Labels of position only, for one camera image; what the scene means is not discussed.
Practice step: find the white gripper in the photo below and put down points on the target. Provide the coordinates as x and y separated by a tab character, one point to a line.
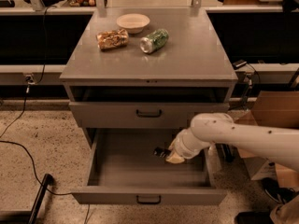
179	146

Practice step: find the dark rxbar chocolate wrapper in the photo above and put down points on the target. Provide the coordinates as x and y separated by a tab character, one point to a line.
161	152

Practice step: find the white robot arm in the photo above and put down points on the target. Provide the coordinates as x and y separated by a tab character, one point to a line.
249	137

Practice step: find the open grey middle drawer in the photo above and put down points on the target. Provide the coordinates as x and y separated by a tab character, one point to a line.
124	170

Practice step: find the grey metal drawer cabinet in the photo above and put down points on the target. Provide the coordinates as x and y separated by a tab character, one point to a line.
192	67

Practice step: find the closed upper grey drawer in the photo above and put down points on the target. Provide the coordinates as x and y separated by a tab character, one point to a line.
140	115

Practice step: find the open cardboard box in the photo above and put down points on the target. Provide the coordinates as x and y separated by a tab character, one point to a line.
278	113

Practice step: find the small black device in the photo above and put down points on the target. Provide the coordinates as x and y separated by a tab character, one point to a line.
238	64

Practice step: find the black shoe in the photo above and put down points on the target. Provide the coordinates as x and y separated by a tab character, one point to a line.
276	193

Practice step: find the green soda can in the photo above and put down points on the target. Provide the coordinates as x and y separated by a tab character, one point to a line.
154	41

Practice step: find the black stand leg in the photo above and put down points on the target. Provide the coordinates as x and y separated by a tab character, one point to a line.
47	180

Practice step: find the white shallow bowl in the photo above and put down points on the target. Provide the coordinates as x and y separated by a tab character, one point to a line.
133	23

